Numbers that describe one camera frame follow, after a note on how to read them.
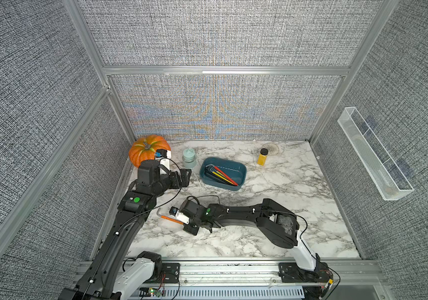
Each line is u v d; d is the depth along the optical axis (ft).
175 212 2.49
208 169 3.48
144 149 3.29
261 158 3.49
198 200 2.50
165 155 2.12
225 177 3.33
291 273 2.41
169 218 2.82
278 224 1.71
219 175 3.39
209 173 3.40
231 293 2.30
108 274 1.30
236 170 3.40
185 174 2.14
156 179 1.83
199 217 2.25
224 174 3.38
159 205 3.13
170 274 2.40
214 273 2.46
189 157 3.34
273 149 3.83
